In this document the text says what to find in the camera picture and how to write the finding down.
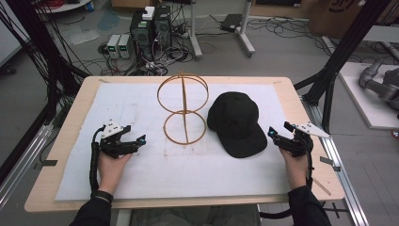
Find wooden ring hat stand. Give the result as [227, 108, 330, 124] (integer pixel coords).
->
[156, 71, 210, 146]

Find white box on tower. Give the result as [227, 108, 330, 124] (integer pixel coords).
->
[141, 6, 156, 22]

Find person's right hand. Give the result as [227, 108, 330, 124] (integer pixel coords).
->
[279, 147, 311, 191]

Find white round table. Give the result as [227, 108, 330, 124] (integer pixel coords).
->
[35, 0, 92, 15]

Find white platform board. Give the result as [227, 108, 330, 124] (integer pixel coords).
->
[338, 61, 399, 131]

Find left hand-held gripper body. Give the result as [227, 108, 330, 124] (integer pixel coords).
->
[99, 119, 141, 159]

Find white table mat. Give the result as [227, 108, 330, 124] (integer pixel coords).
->
[54, 82, 295, 202]

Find person's left hand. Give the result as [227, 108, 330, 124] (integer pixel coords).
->
[98, 152, 134, 195]

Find black metal frame post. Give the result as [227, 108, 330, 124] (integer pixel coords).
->
[294, 0, 393, 134]

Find aluminium rail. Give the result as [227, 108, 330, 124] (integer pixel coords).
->
[301, 96, 372, 226]
[0, 123, 55, 209]

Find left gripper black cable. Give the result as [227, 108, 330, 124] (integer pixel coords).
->
[88, 125, 106, 193]

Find black baseball cap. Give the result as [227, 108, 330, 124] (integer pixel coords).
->
[206, 90, 268, 159]

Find white stand leg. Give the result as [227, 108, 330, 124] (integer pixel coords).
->
[187, 0, 204, 61]
[235, 0, 257, 59]

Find black computer tower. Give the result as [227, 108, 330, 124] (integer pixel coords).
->
[129, 8, 155, 61]
[152, 5, 173, 49]

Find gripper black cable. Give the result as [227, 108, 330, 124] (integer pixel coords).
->
[88, 125, 106, 193]
[259, 135, 315, 220]

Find brown cardboard box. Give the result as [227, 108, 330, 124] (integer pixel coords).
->
[308, 0, 367, 40]

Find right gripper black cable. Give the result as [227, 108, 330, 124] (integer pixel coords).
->
[259, 135, 315, 220]

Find black frame with cable bundle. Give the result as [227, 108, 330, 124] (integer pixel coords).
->
[0, 0, 92, 186]

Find black wristband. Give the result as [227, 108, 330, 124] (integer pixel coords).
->
[89, 189, 115, 204]

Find light wooden table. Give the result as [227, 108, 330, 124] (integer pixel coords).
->
[24, 74, 346, 214]

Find black flat box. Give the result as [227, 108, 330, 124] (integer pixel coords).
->
[219, 12, 244, 34]

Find grey bench power supply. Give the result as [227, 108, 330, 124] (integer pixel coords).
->
[118, 33, 135, 60]
[105, 34, 122, 60]

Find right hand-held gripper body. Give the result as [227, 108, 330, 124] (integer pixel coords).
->
[289, 121, 332, 158]

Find tangle of floor cables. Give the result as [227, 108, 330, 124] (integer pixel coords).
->
[97, 12, 333, 77]

